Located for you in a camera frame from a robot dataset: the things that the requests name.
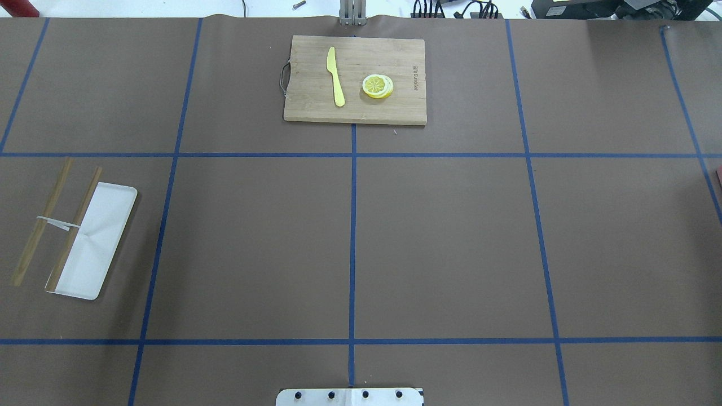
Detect yellow lemon slices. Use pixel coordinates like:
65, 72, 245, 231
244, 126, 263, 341
362, 74, 394, 99

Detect bamboo cutting board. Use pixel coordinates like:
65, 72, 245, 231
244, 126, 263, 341
283, 34, 428, 126

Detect yellow plastic knife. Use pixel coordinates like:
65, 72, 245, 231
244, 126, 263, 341
325, 46, 346, 108

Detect black usb hub left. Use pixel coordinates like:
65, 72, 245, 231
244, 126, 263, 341
410, 0, 447, 19

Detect black usb hub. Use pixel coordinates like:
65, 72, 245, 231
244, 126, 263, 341
410, 0, 447, 19
453, 1, 503, 20

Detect black usb hub right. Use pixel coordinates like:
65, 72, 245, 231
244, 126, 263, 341
453, 1, 503, 20

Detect black power adapter box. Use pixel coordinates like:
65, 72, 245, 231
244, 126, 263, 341
531, 1, 623, 20

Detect white rectangular tray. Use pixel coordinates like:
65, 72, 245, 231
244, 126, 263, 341
49, 182, 138, 301

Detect wooden chopstick near tray edge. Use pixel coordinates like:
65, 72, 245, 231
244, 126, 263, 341
10, 157, 74, 287

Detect red cylinder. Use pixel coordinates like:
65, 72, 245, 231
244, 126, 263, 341
0, 0, 39, 18

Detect aluminium frame post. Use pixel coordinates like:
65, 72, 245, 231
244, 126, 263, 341
338, 0, 368, 26

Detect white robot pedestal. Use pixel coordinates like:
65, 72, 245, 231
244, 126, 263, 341
275, 387, 425, 405

